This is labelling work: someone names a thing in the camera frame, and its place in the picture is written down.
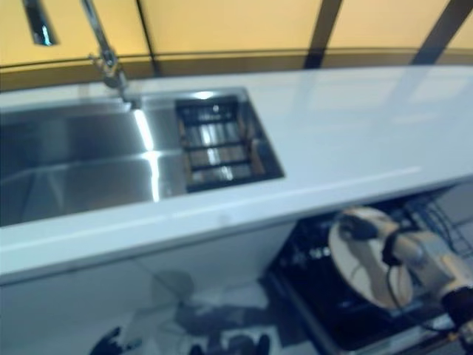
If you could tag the stainless steel sink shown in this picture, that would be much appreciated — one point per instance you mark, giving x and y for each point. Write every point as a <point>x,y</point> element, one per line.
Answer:
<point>74,159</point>

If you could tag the cream ceramic plate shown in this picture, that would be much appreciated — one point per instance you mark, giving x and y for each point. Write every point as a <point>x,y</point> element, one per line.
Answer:
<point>351,266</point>

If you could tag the chrome kitchen faucet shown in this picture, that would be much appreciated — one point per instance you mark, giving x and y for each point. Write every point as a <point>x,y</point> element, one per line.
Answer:
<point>103,48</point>

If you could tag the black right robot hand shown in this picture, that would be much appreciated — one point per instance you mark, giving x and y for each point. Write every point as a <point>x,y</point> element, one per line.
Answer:
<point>364,229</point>

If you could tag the black sink dish rack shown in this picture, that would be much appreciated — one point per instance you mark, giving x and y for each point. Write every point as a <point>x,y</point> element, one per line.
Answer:
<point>221,144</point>

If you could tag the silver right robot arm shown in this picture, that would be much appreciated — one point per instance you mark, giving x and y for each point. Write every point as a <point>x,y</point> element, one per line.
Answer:
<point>432,259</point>

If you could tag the black built-in dishwasher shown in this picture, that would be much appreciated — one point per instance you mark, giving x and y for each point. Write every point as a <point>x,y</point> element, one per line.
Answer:
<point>314,318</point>

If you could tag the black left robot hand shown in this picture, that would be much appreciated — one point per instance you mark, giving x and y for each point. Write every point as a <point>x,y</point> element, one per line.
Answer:
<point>112,344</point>

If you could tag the glossy white cabinet door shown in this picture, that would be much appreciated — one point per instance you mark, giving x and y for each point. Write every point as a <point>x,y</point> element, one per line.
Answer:
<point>221,259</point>
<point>55,318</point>

